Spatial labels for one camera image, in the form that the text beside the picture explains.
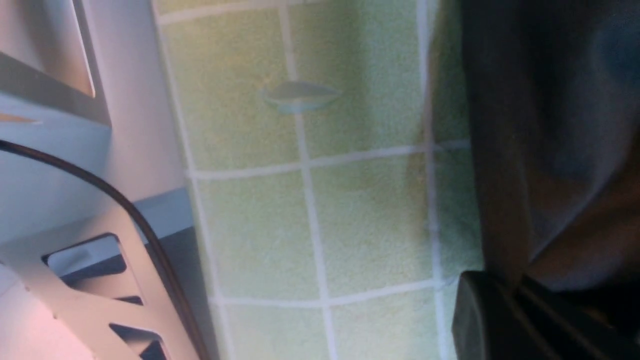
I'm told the white metal table frame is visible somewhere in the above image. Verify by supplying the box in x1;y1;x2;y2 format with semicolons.
1;0;220;360

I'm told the dark gray long-sleeve top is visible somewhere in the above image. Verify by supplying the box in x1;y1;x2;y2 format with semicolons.
460;0;639;292

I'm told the light green checkered tablecloth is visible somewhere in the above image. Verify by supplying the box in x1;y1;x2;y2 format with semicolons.
153;0;483;360

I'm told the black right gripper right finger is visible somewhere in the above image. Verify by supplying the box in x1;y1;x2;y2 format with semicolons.
518;276;640;360

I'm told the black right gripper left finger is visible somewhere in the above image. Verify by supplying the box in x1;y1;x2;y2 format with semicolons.
451;271;541;360

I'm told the black cable by frame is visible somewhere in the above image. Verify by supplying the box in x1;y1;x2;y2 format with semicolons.
0;140;213;360

